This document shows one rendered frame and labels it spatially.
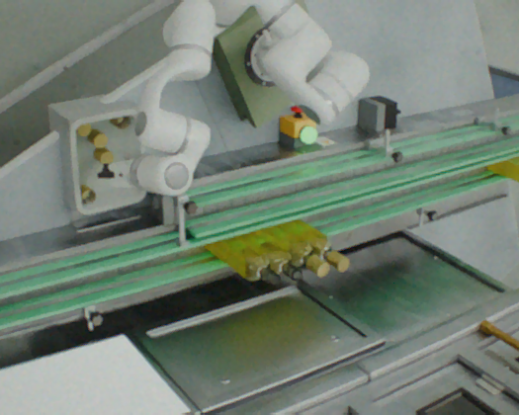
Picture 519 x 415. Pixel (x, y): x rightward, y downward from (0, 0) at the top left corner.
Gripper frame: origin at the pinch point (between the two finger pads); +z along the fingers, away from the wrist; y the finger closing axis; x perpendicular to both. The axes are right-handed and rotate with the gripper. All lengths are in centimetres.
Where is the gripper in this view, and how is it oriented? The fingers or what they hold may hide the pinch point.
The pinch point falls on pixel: (120, 168)
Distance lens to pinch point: 164.4
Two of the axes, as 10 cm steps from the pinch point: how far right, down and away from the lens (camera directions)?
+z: -5.0, -0.9, 8.6
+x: -1.2, -9.8, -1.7
